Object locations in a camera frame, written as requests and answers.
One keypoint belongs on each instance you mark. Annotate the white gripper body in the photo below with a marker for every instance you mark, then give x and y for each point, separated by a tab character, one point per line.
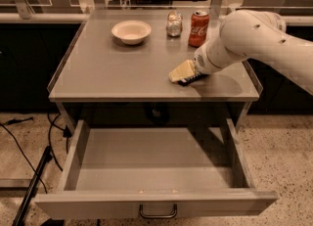
202	61

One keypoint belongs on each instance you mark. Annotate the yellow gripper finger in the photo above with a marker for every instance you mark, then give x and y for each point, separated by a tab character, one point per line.
184	72

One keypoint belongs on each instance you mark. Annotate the blue rxbar blueberry bar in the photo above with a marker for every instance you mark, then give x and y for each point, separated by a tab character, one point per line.
189	80

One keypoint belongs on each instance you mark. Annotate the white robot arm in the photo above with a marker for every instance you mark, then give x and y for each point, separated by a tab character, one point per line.
247	34

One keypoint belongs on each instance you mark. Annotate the grey open top drawer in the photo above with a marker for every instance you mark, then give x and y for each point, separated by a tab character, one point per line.
109	172

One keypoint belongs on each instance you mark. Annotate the red coca-cola can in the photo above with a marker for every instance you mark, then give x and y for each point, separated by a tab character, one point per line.
199	25

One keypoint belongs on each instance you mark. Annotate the clear glass jar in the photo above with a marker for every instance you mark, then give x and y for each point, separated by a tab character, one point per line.
174	24

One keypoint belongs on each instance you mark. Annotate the white bowl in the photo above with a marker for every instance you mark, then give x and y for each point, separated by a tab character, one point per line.
131	32

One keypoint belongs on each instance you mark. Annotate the black drawer handle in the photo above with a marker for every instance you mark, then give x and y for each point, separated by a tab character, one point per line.
158	212

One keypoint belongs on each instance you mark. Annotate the black floor rail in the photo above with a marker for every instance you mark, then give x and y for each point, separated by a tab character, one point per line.
30	192

